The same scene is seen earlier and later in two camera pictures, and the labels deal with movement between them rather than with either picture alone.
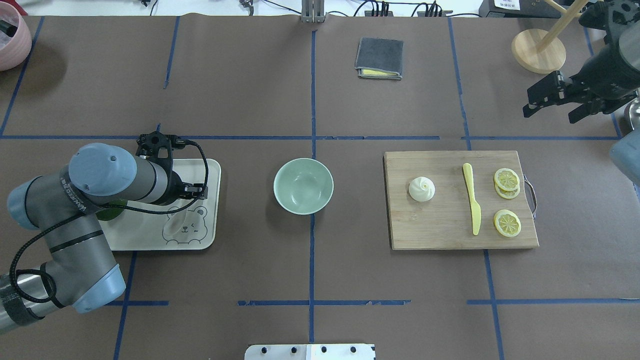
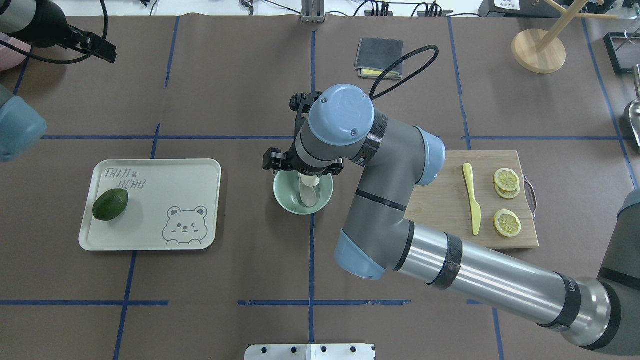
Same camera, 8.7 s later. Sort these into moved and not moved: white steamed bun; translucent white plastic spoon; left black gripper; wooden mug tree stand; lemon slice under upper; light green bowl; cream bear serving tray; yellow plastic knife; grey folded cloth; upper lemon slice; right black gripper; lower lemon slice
Moved: white steamed bun; right black gripper; translucent white plastic spoon; left black gripper
Not moved: wooden mug tree stand; yellow plastic knife; upper lemon slice; grey folded cloth; lemon slice under upper; lower lemon slice; light green bowl; cream bear serving tray
